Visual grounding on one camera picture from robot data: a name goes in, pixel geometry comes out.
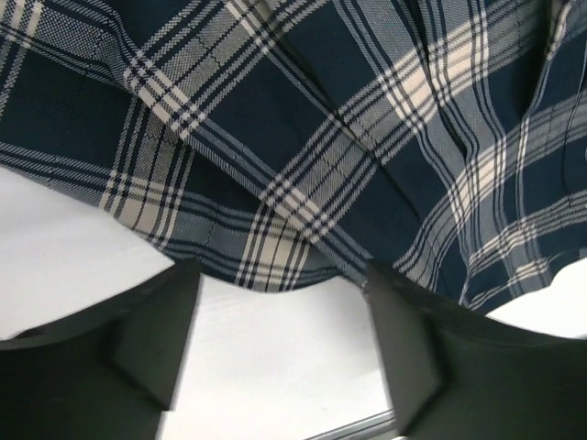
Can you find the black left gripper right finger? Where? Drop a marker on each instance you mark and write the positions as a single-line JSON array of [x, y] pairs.
[[455, 374]]

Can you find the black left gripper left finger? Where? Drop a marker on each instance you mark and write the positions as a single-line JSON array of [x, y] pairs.
[[106, 372]]

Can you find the navy plaid skirt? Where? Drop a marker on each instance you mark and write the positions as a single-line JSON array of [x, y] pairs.
[[284, 143]]

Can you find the aluminium rail frame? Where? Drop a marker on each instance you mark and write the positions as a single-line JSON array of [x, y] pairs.
[[378, 426]]

